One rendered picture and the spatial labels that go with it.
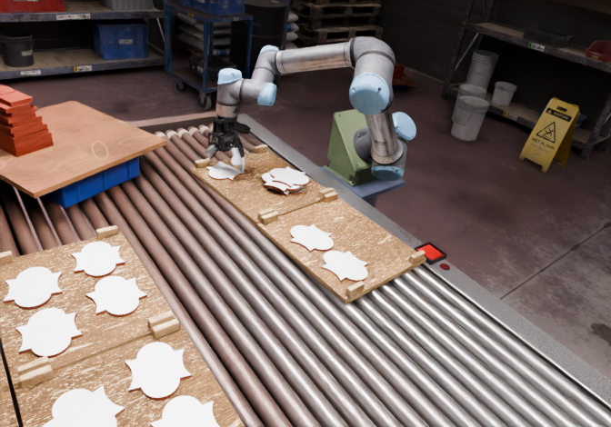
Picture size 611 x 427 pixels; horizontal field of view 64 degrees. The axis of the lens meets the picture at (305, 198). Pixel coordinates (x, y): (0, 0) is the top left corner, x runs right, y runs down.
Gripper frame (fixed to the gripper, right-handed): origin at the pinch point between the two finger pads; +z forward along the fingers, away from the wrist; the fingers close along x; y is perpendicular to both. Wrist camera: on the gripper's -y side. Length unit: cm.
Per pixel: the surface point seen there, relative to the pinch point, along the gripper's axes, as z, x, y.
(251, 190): 3.2, 14.3, 3.7
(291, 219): 3.6, 34.9, 9.2
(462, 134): 76, 11, -352
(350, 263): 3, 61, 17
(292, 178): -1.4, 23.8, -7.1
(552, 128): 44, 86, -348
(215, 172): 2.2, -2.2, 4.0
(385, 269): 4, 70, 12
